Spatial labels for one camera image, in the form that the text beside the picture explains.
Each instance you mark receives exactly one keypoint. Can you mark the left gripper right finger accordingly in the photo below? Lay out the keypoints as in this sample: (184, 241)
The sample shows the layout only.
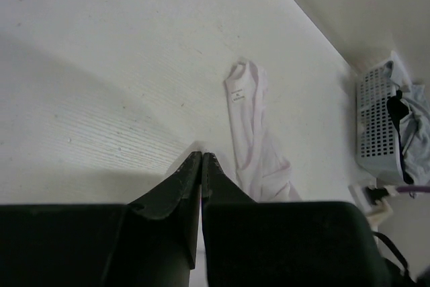
(248, 243)

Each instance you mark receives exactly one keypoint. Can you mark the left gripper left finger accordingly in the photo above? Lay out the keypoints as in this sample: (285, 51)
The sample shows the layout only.
(149, 242)

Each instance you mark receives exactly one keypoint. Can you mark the grey tank top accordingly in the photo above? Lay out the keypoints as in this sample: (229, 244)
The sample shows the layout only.
(414, 128)

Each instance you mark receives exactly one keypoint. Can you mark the white tank top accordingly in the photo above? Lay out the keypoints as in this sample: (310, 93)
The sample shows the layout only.
(262, 170)

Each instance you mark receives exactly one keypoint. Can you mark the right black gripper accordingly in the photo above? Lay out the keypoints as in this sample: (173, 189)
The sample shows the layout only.
(401, 276)

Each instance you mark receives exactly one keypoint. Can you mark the white plastic laundry basket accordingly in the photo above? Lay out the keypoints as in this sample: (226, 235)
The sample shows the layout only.
(378, 147)

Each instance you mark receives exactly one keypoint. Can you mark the black tank top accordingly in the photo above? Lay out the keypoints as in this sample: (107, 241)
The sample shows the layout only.
(397, 111)

